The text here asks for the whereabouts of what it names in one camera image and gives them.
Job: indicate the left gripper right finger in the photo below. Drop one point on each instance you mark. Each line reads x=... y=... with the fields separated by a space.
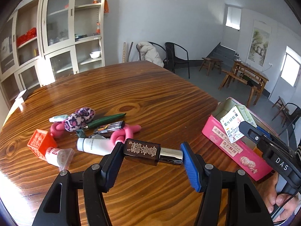
x=245 y=205

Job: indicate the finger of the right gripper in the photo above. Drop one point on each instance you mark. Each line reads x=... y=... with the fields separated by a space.
x=251 y=131

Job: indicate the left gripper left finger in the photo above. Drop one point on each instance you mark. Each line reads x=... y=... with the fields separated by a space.
x=61 y=203

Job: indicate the yellow white medicine box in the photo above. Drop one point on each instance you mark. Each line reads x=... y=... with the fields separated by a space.
x=230 y=122

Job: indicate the white roll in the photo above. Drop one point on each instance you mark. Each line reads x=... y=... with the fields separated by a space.
x=60 y=158

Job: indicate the dark orange rubber cube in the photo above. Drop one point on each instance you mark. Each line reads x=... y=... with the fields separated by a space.
x=39 y=142

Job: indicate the white cosmetic tube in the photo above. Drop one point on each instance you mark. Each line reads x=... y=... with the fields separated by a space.
x=95 y=146

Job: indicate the leopard print plush pouch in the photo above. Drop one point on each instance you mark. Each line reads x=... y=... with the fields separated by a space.
x=79 y=119

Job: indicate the green pen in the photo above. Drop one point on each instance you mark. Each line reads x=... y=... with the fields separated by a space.
x=104 y=120

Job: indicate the black packaged lighter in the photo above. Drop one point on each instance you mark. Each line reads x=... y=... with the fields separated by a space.
x=112 y=127

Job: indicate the brown cosmetic bottle gold cap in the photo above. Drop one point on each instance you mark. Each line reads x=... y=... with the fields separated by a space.
x=151 y=153

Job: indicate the pink knotted rope toy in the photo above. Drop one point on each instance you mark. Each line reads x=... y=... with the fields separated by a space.
x=57 y=129

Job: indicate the person right hand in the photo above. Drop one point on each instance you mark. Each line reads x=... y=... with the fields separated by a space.
x=271 y=198

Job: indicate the black chair by door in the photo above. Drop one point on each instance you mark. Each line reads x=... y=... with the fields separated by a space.
x=290 y=117

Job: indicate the wooden side table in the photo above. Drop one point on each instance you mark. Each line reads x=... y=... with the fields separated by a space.
x=253 y=76

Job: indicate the wooden bench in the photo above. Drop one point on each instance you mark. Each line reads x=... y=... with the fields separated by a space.
x=229 y=77

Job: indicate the teal binder clip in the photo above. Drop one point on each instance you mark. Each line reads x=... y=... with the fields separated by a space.
x=80 y=133

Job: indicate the small wooden stool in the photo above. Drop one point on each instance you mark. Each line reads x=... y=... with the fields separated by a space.
x=210 y=64

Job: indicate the small white tube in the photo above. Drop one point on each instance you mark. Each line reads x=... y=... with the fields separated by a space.
x=59 y=118

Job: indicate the hanging scroll painting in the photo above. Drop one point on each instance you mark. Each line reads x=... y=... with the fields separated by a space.
x=261 y=36

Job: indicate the white box on table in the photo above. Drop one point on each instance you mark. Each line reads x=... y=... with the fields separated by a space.
x=22 y=96

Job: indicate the chair with beige jacket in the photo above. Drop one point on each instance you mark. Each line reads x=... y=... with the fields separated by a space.
x=147 y=51

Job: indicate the white bowl on shelf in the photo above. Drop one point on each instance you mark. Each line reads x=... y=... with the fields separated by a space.
x=95 y=54

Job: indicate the beige display cabinet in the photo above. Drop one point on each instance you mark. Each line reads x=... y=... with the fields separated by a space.
x=45 y=40

